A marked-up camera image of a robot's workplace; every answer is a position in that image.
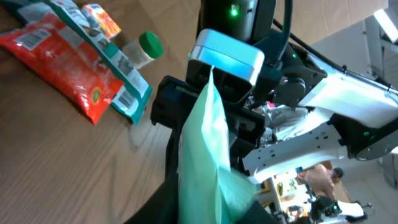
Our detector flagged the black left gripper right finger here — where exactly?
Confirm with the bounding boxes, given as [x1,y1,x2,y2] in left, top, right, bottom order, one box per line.
[229,200,279,224]

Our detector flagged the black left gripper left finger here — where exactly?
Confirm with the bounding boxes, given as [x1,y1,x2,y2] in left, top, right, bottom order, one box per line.
[124,130,180,224]

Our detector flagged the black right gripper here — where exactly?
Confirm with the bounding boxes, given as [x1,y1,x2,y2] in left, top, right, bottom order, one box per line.
[150,30,326,152]

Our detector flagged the mint green wipes pack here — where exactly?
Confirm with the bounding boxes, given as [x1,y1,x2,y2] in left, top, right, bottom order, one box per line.
[178,76,257,224]

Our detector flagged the green product pouch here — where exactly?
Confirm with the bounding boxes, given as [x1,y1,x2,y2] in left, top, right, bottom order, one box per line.
[2,1,152,124]

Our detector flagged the green lid spice jar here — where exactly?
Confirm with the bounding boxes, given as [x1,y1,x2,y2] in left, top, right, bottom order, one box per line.
[122,30,164,69]

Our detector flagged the small orange box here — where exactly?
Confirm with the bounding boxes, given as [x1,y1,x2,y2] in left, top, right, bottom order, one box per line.
[81,4,122,39]

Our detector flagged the orange snack packet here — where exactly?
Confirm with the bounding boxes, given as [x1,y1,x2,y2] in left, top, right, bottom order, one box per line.
[1,13,124,124]

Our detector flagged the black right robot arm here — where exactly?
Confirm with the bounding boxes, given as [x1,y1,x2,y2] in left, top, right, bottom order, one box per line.
[150,1,397,183]

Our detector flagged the person in background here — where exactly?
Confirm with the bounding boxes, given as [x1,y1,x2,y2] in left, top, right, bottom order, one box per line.
[295,164,344,200]

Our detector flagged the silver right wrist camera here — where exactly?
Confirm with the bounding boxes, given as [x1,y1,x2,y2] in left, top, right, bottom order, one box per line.
[185,29,264,103]

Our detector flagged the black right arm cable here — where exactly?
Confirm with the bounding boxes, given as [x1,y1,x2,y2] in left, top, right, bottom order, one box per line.
[272,0,398,94]

